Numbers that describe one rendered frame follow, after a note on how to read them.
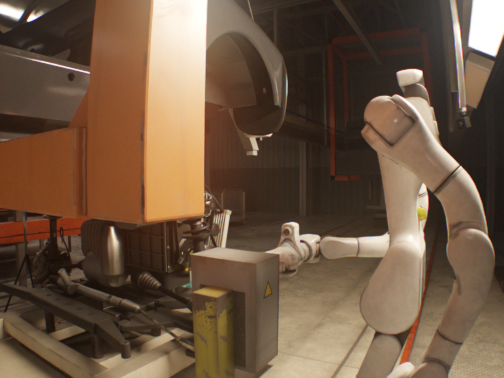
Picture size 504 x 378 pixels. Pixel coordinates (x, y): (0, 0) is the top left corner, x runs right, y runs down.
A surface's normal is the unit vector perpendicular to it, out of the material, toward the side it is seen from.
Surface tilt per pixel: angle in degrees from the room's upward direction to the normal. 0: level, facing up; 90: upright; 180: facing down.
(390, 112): 79
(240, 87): 107
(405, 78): 86
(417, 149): 95
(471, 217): 91
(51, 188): 90
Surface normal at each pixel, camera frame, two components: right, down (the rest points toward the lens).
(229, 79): -0.36, 0.72
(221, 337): 0.86, 0.01
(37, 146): -0.50, 0.03
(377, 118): -0.72, -0.24
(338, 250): 0.17, 0.04
